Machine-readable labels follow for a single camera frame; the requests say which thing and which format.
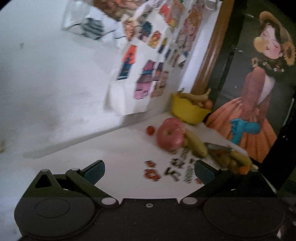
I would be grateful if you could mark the banana in yellow bowl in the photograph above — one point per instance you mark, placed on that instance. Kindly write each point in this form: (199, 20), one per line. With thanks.
(194, 98)

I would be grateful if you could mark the girl painting poster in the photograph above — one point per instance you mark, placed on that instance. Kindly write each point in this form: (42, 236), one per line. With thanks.
(253, 98)

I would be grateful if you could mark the brown wooden frame post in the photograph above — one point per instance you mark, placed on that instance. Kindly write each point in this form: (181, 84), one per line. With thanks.
(214, 48)

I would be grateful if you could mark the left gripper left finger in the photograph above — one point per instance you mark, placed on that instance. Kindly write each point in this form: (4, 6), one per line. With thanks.
(82, 181)

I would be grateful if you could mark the large red apple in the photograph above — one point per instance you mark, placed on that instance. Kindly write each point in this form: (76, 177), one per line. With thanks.
(170, 135)

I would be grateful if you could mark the brown onion in bowl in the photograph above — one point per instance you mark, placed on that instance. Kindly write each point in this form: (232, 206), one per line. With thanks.
(208, 104)

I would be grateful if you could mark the metal tray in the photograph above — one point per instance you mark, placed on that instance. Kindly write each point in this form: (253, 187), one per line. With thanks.
(221, 154)

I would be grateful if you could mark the yellow fruit bowl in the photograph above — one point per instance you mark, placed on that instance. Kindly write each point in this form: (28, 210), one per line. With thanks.
(184, 110)

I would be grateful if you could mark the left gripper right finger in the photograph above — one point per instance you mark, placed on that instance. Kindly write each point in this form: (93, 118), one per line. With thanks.
(216, 182)

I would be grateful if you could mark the small red tomato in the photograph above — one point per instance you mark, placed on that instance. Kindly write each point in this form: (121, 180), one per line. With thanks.
(150, 130)

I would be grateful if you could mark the house drawings paper sheet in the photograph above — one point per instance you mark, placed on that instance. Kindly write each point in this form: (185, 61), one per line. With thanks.
(155, 49)

